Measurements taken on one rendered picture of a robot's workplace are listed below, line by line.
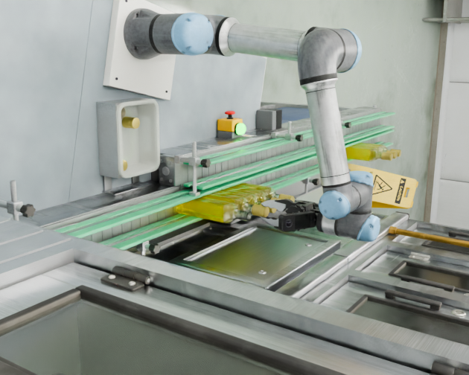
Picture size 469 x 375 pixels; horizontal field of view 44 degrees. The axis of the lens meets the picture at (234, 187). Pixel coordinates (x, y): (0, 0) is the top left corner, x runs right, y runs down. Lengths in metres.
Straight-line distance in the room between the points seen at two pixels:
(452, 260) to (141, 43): 1.17
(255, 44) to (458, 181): 6.19
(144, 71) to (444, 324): 1.13
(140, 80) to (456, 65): 6.04
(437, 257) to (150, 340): 1.47
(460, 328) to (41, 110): 1.21
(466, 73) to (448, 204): 1.62
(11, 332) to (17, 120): 0.99
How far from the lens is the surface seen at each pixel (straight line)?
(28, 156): 1.64
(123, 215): 1.66
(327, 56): 1.50
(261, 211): 1.79
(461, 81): 7.59
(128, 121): 1.81
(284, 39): 1.68
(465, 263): 1.99
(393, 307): 1.64
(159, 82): 1.94
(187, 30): 1.69
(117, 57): 1.80
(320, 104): 1.50
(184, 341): 0.64
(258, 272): 1.68
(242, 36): 1.76
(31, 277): 0.83
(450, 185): 7.78
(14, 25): 1.61
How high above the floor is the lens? 2.06
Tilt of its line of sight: 33 degrees down
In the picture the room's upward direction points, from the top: 100 degrees clockwise
